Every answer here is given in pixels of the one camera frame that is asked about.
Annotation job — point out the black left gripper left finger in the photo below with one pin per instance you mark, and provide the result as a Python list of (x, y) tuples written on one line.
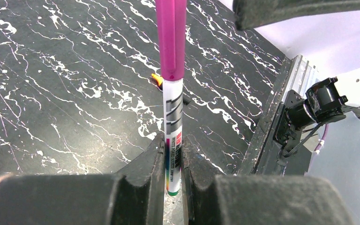
[(134, 195)]

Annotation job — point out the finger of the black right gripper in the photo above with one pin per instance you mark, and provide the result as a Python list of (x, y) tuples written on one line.
[(250, 14)]

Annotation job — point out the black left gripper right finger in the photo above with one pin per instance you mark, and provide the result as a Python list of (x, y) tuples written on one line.
[(213, 198)]

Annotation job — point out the magenta pen cap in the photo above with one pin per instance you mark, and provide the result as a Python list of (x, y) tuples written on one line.
[(171, 27)]

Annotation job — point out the black orange highlighter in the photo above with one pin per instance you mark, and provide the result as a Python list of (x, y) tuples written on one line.
[(159, 81)]

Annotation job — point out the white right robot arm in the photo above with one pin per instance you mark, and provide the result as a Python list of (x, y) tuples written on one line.
[(326, 101)]

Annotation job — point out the aluminium rail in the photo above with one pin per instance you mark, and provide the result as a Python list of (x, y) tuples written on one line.
[(302, 75)]

